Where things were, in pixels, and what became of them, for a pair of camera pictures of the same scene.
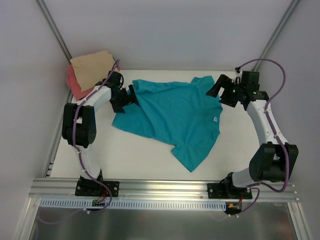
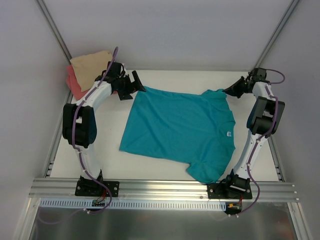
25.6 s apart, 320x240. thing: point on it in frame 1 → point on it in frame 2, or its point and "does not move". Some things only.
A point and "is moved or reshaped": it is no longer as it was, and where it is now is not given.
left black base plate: [85, 187] does not move
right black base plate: [228, 191] does not move
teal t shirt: [180, 116] is moved or reshaped
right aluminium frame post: [292, 6] does not move
